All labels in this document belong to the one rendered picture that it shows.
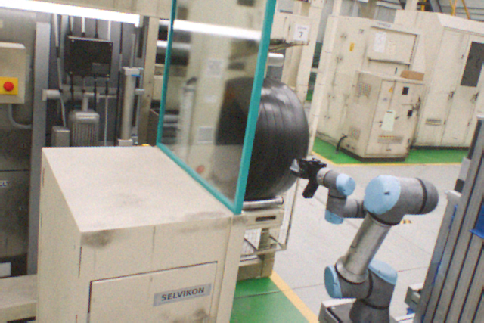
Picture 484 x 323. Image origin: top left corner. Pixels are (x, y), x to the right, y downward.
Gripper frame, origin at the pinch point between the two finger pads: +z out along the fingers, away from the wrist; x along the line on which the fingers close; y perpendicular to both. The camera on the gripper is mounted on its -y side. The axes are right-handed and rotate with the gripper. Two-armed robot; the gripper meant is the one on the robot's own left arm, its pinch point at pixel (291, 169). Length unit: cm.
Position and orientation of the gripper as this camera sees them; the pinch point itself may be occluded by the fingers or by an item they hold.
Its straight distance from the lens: 201.5
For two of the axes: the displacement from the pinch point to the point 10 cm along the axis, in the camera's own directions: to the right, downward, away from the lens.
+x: -8.6, 0.1, -5.2
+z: -5.1, -1.8, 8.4
